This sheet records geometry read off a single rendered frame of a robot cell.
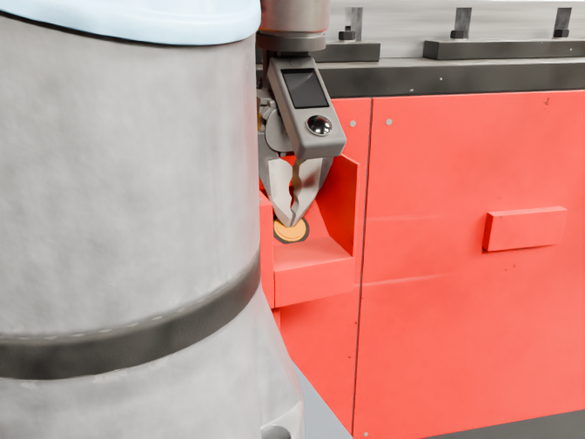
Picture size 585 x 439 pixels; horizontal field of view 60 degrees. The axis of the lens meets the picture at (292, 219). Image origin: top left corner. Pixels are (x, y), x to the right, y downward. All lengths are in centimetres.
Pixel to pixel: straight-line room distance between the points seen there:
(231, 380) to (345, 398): 89
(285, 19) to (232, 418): 39
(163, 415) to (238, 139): 9
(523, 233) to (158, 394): 89
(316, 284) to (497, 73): 50
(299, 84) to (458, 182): 48
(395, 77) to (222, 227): 68
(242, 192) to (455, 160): 75
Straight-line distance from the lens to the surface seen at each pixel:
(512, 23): 105
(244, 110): 16
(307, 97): 49
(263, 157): 53
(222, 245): 15
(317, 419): 26
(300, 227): 59
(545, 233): 103
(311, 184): 56
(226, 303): 16
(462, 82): 87
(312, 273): 54
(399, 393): 110
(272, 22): 50
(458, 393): 117
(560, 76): 97
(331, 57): 85
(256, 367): 20
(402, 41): 95
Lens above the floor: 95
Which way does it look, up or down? 23 degrees down
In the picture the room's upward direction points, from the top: straight up
